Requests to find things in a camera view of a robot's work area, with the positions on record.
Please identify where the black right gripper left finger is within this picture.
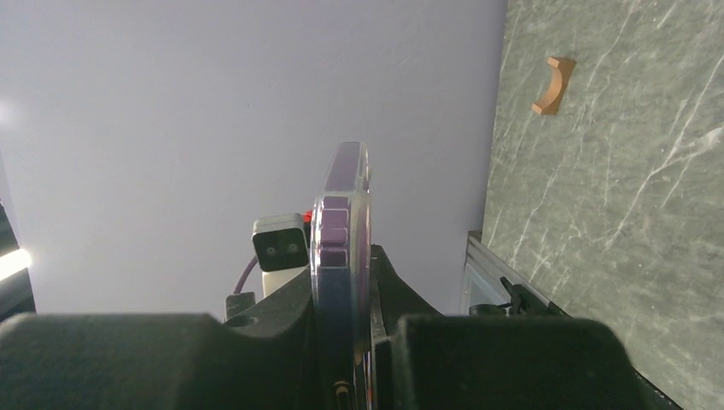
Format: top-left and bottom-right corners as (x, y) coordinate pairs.
(1, 313), (317, 409)

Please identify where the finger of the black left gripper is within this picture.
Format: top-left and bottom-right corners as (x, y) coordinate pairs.
(224, 268), (312, 329)
(371, 244), (444, 340)

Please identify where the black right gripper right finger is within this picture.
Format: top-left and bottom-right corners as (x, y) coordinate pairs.
(373, 315), (651, 409)

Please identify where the dark phone purple edge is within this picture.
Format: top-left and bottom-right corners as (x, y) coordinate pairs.
(310, 142), (372, 409)

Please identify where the black base bar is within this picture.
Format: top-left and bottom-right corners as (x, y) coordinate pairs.
(464, 276), (682, 409)

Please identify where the curved brown wooden piece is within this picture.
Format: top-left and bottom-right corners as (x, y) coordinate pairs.
(531, 56), (576, 115)

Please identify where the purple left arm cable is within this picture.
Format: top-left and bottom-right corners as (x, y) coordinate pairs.
(232, 255), (260, 296)

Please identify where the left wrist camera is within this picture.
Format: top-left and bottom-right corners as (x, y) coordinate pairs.
(252, 214), (310, 297)

